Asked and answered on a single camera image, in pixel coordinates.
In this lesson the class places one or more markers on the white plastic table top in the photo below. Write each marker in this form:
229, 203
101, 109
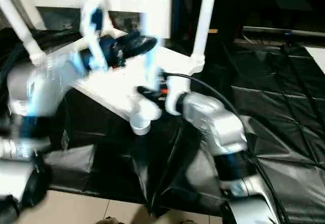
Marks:
117, 82

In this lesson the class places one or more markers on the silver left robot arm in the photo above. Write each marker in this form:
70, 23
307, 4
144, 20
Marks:
40, 87

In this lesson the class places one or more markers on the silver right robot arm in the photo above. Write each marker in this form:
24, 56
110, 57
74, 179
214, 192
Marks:
213, 117

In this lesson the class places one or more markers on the dark cabinet with yellow label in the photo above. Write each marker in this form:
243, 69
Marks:
244, 5

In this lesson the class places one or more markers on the black work mat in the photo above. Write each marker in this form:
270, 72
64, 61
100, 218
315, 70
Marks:
284, 122

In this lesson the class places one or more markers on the black horizontal bar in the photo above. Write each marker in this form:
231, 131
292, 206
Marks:
284, 31

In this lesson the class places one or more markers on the white flat board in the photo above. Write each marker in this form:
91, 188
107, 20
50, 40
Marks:
318, 59

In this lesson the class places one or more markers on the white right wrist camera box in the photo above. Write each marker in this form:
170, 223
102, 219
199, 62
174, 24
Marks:
177, 87

